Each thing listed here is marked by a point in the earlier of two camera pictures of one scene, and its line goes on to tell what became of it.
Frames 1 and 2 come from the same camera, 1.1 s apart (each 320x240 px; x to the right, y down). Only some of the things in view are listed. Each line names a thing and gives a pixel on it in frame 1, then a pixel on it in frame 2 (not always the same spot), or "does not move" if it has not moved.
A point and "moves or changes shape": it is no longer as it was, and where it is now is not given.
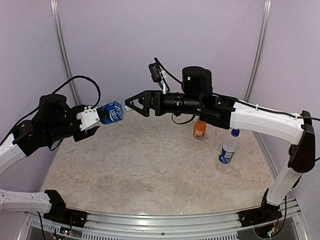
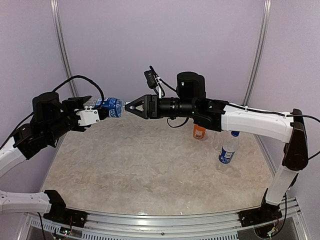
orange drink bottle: x=199 y=129 does not move
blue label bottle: x=115 y=112 moves or changes shape
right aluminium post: x=261 y=44 does not move
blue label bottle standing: x=229 y=147 does not move
